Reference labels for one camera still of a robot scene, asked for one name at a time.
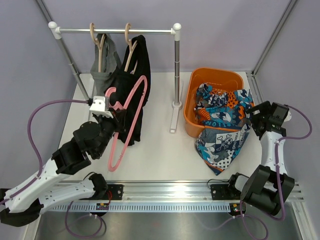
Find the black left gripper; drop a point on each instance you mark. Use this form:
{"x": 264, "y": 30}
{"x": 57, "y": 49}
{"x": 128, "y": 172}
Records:
{"x": 118, "y": 120}

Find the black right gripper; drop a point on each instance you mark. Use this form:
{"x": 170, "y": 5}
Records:
{"x": 264, "y": 107}

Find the blue orange patterned shorts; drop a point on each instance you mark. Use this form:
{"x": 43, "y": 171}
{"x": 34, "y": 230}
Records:
{"x": 226, "y": 124}

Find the black shorts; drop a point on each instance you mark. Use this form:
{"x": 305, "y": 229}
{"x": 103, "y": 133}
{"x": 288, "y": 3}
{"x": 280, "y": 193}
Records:
{"x": 124, "y": 83}

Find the beige hanger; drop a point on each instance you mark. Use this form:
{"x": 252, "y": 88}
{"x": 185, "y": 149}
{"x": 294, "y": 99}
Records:
{"x": 128, "y": 50}
{"x": 98, "y": 50}

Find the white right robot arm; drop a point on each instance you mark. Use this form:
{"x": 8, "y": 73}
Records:
{"x": 269, "y": 186}

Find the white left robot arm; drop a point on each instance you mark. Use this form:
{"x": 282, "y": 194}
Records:
{"x": 32, "y": 198}

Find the grey shorts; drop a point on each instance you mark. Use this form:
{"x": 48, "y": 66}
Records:
{"x": 111, "y": 64}

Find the beige hanger under grey shorts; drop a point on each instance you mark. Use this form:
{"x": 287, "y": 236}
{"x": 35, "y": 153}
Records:
{"x": 98, "y": 50}

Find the orange plastic basket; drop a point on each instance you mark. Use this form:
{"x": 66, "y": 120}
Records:
{"x": 220, "y": 79}

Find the metal clothes rack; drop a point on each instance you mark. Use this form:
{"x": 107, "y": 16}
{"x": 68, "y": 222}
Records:
{"x": 175, "y": 31}

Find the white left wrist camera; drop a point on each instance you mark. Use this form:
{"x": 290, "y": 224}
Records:
{"x": 100, "y": 106}

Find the aluminium mounting rail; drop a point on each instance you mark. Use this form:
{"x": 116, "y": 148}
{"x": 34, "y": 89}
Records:
{"x": 167, "y": 191}

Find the white slotted cable duct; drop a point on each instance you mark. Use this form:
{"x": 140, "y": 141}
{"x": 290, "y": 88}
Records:
{"x": 139, "y": 207}

